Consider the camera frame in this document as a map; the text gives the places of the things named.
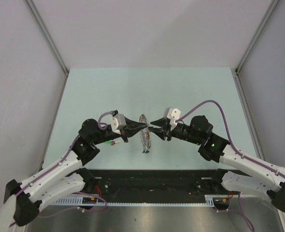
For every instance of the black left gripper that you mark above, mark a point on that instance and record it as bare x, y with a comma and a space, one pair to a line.
132, 127

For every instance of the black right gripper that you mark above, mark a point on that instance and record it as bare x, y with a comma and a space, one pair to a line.
162, 132

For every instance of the metal disc keyring holder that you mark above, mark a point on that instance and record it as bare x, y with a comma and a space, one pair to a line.
145, 135

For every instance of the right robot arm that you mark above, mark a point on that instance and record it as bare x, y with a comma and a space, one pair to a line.
212, 147

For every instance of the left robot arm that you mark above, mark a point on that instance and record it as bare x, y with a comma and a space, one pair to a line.
67, 174

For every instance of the silver key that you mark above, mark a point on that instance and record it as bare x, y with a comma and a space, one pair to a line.
114, 142

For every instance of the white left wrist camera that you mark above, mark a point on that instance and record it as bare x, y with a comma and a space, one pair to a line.
118, 122

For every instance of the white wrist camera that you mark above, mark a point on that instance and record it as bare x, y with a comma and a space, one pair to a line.
118, 122
172, 114

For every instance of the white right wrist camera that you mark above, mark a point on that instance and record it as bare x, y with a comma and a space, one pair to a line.
172, 114

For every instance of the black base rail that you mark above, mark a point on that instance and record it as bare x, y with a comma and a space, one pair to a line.
192, 181

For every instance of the aluminium frame left post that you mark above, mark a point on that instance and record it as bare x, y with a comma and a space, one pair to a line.
46, 34

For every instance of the aluminium frame post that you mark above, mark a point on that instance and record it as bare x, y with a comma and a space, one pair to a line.
46, 34
258, 33

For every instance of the aluminium frame right post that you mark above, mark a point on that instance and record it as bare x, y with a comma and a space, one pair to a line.
258, 33

